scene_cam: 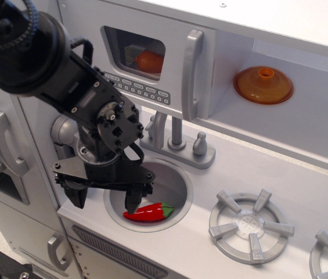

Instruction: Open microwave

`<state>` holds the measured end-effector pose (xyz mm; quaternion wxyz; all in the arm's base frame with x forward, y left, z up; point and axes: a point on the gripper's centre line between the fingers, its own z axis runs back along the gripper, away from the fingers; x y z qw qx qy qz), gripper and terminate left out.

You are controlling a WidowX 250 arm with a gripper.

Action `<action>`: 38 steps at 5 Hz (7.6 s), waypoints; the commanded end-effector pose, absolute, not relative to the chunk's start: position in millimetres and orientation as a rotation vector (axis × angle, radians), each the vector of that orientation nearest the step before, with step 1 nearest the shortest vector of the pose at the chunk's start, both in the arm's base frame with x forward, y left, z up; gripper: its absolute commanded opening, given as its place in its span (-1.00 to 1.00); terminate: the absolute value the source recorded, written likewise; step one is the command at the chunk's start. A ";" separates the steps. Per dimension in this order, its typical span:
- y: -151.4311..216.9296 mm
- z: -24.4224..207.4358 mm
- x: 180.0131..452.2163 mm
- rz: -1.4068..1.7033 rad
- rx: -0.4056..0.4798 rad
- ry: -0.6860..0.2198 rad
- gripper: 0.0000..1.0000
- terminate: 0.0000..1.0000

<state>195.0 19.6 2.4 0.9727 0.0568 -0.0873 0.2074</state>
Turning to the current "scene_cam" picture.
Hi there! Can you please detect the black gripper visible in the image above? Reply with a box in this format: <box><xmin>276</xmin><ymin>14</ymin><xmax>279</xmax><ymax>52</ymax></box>
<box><xmin>52</xmin><ymin>156</ymin><xmax>155</xmax><ymax>214</ymax></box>

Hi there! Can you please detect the grey toy microwave door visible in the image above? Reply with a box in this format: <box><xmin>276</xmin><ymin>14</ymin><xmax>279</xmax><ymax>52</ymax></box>
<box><xmin>59</xmin><ymin>1</ymin><xmax>217</xmax><ymax>120</ymax></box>

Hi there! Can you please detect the silver microwave door handle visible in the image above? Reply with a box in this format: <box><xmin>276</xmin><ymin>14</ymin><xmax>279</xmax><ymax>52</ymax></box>
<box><xmin>181</xmin><ymin>29</ymin><xmax>204</xmax><ymax>121</ymax></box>

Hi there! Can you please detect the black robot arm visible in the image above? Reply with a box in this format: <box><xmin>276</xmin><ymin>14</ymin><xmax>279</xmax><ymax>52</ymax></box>
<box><xmin>0</xmin><ymin>1</ymin><xmax>155</xmax><ymax>214</ymax></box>

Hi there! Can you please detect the orange toy food in microwave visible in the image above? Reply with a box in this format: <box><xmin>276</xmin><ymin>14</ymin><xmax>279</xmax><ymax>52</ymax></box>
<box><xmin>135</xmin><ymin>51</ymin><xmax>164</xmax><ymax>73</ymax></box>

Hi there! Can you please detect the dark oven vent panel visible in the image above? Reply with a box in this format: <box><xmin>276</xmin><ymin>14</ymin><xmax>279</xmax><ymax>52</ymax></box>
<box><xmin>72</xmin><ymin>226</ymin><xmax>168</xmax><ymax>278</ymax></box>

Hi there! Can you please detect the red toy chili pepper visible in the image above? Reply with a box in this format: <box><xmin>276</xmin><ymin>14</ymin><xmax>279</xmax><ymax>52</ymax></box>
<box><xmin>123</xmin><ymin>202</ymin><xmax>175</xmax><ymax>222</ymax></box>

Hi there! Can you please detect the round silver toy sink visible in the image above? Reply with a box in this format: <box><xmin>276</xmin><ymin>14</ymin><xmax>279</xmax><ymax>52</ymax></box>
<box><xmin>104</xmin><ymin>158</ymin><xmax>193</xmax><ymax>233</ymax></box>

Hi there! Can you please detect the grey fridge ice dispenser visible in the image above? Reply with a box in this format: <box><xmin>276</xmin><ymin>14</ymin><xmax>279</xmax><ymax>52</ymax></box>
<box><xmin>0</xmin><ymin>161</ymin><xmax>30</xmax><ymax>205</ymax></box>

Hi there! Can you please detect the silver toy faucet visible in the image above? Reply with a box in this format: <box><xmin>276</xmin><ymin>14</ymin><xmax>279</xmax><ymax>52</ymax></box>
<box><xmin>140</xmin><ymin>112</ymin><xmax>216</xmax><ymax>170</ymax></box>

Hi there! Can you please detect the silver stove burner near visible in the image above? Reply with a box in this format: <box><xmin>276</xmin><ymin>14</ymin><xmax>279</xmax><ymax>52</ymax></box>
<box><xmin>208</xmin><ymin>189</ymin><xmax>295</xmax><ymax>265</ymax></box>

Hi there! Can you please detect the orange translucent strainer lid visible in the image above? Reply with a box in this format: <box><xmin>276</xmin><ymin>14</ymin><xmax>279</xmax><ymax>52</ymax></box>
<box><xmin>233</xmin><ymin>66</ymin><xmax>294</xmax><ymax>105</ymax></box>

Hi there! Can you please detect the grey toy wall phone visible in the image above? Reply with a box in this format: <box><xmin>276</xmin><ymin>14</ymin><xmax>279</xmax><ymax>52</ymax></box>
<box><xmin>51</xmin><ymin>115</ymin><xmax>78</xmax><ymax>159</ymax></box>

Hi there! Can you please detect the silver lower fridge handle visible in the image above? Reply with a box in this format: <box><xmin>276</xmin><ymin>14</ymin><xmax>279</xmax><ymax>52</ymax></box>
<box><xmin>47</xmin><ymin>234</ymin><xmax>70</xmax><ymax>271</ymax></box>

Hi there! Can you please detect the silver fridge handle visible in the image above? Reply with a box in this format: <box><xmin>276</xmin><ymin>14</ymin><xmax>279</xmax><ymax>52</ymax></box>
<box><xmin>47</xmin><ymin>234</ymin><xmax>70</xmax><ymax>271</ymax></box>
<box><xmin>0</xmin><ymin>111</ymin><xmax>29</xmax><ymax>177</ymax></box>

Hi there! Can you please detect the silver upper fridge handle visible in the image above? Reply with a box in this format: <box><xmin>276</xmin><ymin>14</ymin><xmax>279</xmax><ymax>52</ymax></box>
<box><xmin>0</xmin><ymin>111</ymin><xmax>29</xmax><ymax>177</ymax></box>

